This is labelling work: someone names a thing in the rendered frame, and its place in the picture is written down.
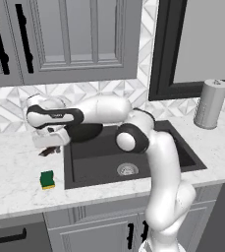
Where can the black window frame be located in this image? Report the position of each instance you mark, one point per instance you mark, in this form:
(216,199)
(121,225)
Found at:
(159,49)

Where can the dark grey cabinet panel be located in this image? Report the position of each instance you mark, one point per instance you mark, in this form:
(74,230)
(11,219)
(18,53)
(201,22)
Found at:
(220,220)

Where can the dark grey sink basin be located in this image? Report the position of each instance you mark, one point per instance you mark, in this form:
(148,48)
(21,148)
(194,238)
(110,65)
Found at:
(94,164)

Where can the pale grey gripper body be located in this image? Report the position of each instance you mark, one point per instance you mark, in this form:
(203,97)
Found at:
(51,138)

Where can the silver sink drain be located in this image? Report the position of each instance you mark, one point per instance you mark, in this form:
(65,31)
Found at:
(127,169)

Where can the wide grey wall cupboard door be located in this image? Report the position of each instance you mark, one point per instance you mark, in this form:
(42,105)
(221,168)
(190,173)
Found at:
(84,32)

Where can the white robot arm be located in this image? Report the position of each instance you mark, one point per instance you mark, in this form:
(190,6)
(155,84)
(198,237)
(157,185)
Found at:
(163,170)

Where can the dark grey dishwasher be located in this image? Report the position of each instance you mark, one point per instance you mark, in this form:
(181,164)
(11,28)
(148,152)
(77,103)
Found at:
(35,238)

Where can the green and yellow sponge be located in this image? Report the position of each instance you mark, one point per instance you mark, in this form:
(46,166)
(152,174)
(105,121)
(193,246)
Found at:
(47,179)

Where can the grey base cupboard door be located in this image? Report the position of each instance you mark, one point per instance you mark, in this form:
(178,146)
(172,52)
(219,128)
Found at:
(94,234)
(202,223)

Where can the grey paper towel roll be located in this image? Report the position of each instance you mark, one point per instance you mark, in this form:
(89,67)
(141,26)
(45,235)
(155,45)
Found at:
(210,105)

